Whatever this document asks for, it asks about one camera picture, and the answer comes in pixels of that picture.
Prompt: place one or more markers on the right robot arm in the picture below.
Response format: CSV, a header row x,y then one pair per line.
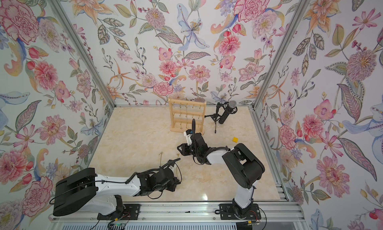
x,y
244,166

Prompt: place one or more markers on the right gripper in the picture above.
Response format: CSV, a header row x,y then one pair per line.
x,y
194,134

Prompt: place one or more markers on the black microphone on tripod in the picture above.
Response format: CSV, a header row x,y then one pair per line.
x,y
222,112

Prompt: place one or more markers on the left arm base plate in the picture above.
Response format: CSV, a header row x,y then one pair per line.
x,y
125,213

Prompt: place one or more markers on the wooden jewelry display stand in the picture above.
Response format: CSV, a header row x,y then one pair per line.
x,y
183,112

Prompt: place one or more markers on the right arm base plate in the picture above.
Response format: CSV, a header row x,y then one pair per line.
x,y
234,212

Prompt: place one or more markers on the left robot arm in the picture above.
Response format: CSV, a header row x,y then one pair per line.
x,y
87,191

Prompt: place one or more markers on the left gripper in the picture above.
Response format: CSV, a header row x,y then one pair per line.
x,y
174,178

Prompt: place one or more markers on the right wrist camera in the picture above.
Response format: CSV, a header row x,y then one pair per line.
x,y
188,134

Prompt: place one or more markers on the aluminium mounting rail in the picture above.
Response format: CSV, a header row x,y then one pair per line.
x,y
195,212

